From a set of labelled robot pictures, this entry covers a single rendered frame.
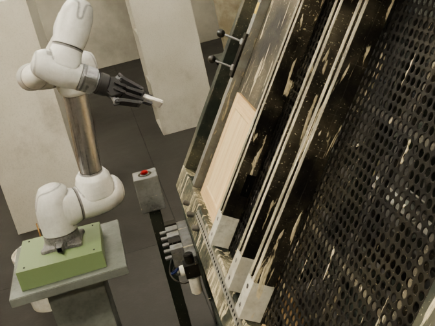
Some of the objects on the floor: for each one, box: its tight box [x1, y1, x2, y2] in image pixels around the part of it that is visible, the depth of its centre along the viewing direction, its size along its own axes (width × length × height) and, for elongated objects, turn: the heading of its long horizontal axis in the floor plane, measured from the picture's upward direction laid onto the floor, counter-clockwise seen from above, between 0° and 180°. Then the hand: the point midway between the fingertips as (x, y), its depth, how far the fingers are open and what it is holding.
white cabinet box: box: [125, 0, 210, 135], centre depth 669 cm, size 60×58×205 cm
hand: (152, 101), depth 223 cm, fingers closed
